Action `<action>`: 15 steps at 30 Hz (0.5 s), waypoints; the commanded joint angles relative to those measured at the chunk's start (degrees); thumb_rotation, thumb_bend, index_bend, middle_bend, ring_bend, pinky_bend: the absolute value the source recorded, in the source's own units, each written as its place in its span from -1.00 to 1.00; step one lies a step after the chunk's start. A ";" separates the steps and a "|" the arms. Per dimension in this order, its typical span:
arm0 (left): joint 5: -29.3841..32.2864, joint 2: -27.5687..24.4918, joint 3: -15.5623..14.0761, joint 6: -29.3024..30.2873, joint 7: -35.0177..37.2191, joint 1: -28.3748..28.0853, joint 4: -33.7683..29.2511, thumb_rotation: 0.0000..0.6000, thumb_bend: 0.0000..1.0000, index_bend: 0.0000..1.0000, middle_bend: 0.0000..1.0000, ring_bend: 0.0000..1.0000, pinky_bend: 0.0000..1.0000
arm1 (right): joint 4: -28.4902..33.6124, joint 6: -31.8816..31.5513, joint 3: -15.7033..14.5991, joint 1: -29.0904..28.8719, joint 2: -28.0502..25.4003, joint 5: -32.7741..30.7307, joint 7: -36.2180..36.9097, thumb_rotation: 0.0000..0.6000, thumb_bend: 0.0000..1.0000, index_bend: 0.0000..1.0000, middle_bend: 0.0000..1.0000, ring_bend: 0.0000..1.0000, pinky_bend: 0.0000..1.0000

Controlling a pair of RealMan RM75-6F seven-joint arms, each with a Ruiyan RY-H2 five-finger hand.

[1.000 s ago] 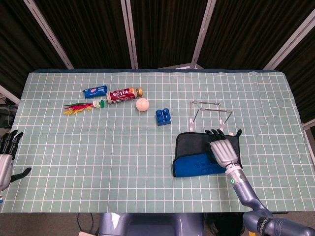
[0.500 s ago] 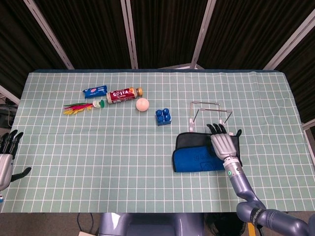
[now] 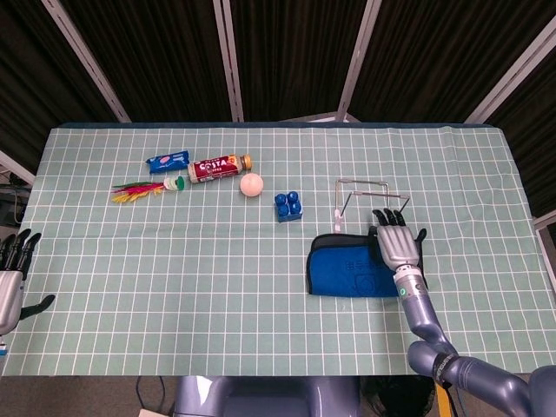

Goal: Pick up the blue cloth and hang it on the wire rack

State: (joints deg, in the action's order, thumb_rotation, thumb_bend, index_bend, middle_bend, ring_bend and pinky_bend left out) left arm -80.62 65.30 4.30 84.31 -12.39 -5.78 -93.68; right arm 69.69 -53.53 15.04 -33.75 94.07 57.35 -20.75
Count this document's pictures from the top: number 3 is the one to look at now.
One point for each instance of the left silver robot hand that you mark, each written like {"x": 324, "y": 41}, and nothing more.
{"x": 9, "y": 299}

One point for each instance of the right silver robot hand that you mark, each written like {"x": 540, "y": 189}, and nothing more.
{"x": 397, "y": 245}

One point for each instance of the blue and grey cloth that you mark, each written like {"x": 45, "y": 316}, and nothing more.
{"x": 339, "y": 269}

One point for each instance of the blue toy building block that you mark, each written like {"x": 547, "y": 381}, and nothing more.
{"x": 289, "y": 213}

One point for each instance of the pale pink ball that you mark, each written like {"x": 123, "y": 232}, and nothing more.
{"x": 251, "y": 184}

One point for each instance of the green checkered tablecloth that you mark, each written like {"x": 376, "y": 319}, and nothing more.
{"x": 174, "y": 282}

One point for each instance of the dark pleated screen panel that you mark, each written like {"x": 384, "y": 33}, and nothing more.
{"x": 43, "y": 87}
{"x": 534, "y": 143}
{"x": 165, "y": 56}
{"x": 434, "y": 52}
{"x": 291, "y": 52}

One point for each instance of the Costa coffee bottle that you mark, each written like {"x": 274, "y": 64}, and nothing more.
{"x": 213, "y": 169}

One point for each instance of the grey-blue robot torso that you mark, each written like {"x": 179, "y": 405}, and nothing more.
{"x": 269, "y": 399}

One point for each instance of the colourful feather shuttlecock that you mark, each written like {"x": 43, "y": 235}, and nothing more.
{"x": 174, "y": 183}

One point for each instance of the blue snack packet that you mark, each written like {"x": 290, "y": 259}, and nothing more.
{"x": 167, "y": 161}

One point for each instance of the white screen frame post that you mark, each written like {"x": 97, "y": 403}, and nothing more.
{"x": 512, "y": 74}
{"x": 87, "y": 65}
{"x": 17, "y": 167}
{"x": 358, "y": 56}
{"x": 546, "y": 221}
{"x": 229, "y": 65}

